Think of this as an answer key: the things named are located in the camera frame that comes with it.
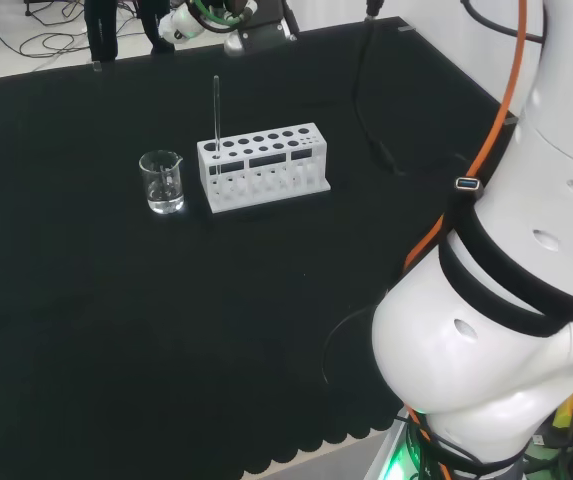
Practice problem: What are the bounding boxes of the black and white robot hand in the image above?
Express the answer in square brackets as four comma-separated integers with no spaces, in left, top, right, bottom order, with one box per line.
[158,0,300,58]

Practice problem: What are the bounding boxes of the clear glass rod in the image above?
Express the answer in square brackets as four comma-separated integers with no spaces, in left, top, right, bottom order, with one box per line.
[212,74,224,177]

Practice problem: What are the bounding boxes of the white test tube rack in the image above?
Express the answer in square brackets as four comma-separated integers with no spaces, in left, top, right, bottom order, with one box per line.
[196,122,333,215]

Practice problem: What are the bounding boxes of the small clear glass beaker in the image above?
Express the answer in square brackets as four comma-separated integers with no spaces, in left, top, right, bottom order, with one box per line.
[138,150,186,216]

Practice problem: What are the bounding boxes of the black bench cloth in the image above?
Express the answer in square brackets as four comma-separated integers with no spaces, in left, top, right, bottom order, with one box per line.
[0,14,520,480]

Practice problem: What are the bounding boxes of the green cable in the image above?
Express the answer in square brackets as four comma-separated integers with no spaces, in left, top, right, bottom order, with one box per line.
[193,0,259,35]

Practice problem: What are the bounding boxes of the long black cable with plug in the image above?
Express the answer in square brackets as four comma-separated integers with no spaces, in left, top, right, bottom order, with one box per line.
[352,0,408,177]

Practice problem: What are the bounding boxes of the thin black floor cable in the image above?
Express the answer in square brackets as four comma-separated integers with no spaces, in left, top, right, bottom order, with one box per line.
[0,0,93,60]

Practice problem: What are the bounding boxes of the orange cable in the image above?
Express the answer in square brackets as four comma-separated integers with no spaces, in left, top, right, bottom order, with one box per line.
[402,0,528,480]

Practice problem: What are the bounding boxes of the thin black looped cable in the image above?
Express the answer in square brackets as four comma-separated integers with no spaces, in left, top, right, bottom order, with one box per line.
[321,303,383,387]

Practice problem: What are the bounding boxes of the grey metal base plate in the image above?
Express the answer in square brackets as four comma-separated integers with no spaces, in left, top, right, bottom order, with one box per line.
[365,418,425,480]

